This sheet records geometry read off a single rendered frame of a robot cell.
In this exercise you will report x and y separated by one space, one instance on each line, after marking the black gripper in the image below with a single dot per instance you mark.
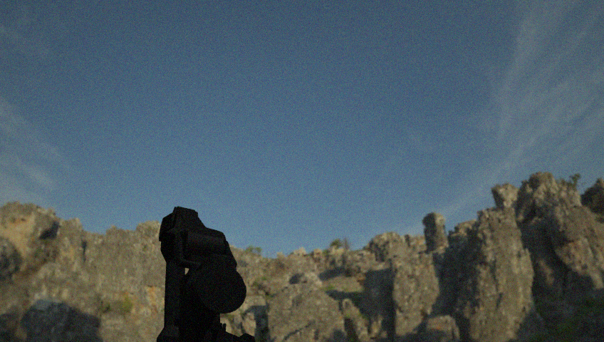
197 327

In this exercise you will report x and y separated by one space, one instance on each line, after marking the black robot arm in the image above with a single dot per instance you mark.
212 284

